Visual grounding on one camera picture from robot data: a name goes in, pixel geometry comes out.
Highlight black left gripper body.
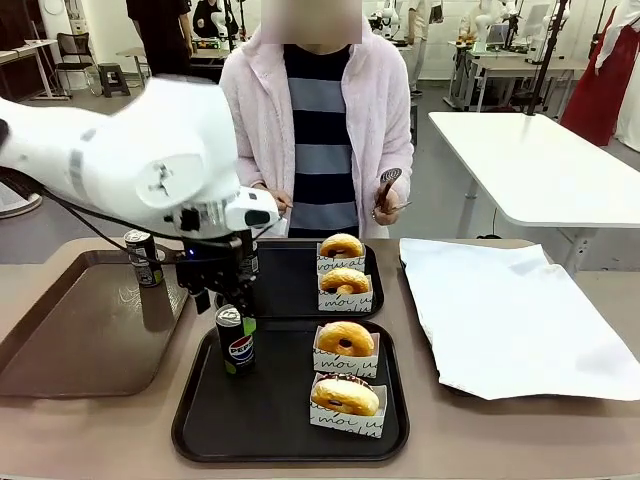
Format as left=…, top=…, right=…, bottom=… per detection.
left=174, top=233, right=259, bottom=301

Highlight white printed donut box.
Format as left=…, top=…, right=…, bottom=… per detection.
left=312, top=328, right=380, bottom=380

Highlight brown metal tongs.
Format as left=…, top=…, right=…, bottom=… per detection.
left=374, top=166, right=413, bottom=215

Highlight person's right forearm pink sleeve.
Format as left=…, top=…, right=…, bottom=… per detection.
left=222, top=124, right=281, bottom=194

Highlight person's left forearm pink sleeve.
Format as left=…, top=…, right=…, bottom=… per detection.
left=379, top=124, right=416, bottom=206

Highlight person's right hand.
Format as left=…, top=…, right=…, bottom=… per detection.
left=259, top=184, right=294, bottom=212

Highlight person's left hand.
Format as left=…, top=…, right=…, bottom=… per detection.
left=371, top=191, right=404, bottom=228

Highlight small black tray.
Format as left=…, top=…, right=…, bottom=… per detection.
left=213, top=238, right=385, bottom=322

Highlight plain glazed donut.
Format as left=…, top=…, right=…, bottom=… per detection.
left=319, top=266, right=372, bottom=297

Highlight large black tray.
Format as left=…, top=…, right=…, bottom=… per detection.
left=171, top=319, right=411, bottom=464

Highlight brown plastic tray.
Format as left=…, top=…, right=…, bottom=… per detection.
left=0, top=249, right=191, bottom=400

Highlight person in pink jacket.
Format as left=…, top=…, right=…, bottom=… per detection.
left=219, top=13, right=416, bottom=240

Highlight grey step stool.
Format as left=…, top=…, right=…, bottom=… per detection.
left=96, top=62, right=133, bottom=99

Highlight beige background workbench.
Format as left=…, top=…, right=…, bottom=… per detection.
left=116, top=46, right=151, bottom=81

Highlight bystander in black clothes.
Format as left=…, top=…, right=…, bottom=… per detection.
left=124, top=0, right=195, bottom=77

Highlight white paper sheet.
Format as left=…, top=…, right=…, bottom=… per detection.
left=398, top=237, right=640, bottom=403

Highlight black office chair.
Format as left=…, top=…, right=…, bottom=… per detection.
left=52, top=31, right=100, bottom=97

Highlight bystander in beige clothes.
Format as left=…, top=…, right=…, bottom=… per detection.
left=406, top=0, right=432, bottom=97

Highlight white folding table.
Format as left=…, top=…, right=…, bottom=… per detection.
left=428, top=110, right=640, bottom=274

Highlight grey background workbench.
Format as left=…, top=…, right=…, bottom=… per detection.
left=443, top=38, right=591, bottom=112

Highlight black tripod pole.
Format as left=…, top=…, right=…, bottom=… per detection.
left=526, top=0, right=572, bottom=117

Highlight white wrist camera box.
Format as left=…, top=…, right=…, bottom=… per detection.
left=223, top=187, right=280, bottom=232

